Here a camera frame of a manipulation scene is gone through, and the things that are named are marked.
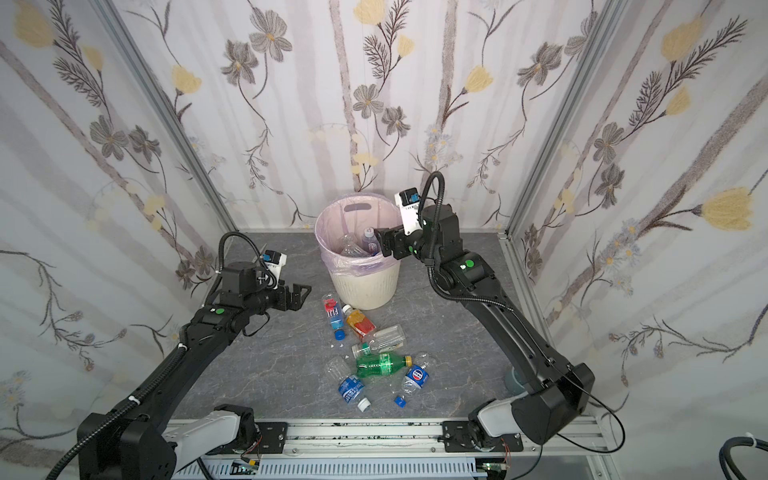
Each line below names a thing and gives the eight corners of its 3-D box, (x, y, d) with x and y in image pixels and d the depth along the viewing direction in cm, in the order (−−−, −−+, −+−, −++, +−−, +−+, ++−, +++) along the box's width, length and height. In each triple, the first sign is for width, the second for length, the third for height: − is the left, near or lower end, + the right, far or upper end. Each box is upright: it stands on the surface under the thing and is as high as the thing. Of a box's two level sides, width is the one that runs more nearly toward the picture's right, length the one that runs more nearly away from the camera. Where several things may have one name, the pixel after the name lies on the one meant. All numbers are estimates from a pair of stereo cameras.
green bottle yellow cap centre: (357, 376, 85) (355, 371, 81) (358, 357, 89) (357, 350, 85) (411, 377, 85) (412, 371, 81) (410, 357, 89) (411, 351, 85)
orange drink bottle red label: (338, 314, 96) (337, 310, 93) (349, 305, 98) (348, 300, 95) (365, 338, 91) (364, 334, 88) (375, 328, 93) (375, 323, 90)
